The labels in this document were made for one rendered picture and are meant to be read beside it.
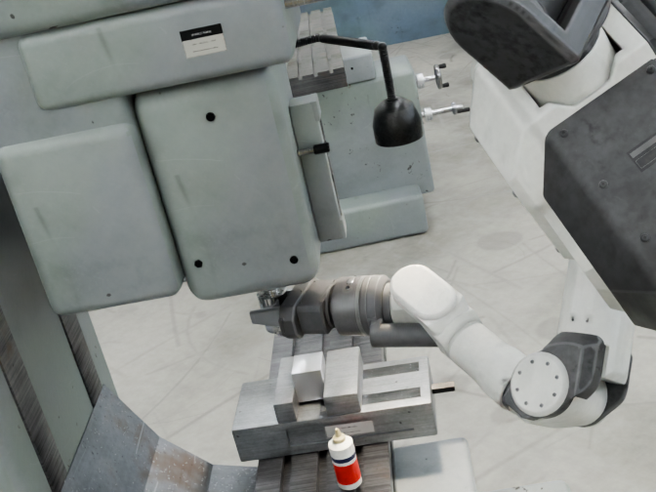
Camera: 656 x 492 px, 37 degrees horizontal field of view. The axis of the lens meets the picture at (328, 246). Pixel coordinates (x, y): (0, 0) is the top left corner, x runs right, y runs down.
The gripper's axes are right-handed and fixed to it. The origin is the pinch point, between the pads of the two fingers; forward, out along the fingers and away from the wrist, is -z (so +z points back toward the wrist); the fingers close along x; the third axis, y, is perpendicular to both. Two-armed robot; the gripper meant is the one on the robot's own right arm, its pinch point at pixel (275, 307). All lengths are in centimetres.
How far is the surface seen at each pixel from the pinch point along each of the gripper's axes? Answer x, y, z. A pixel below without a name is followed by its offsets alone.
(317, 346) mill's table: -41, 33, -16
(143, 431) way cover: -3.0, 27.0, -34.5
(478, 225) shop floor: -282, 123, -43
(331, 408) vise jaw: -8.3, 24.9, 0.6
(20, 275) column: 10.7, -12.7, -35.3
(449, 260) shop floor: -249, 123, -49
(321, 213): -1.3, -14.6, 10.5
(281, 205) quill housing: 7.6, -20.1, 9.2
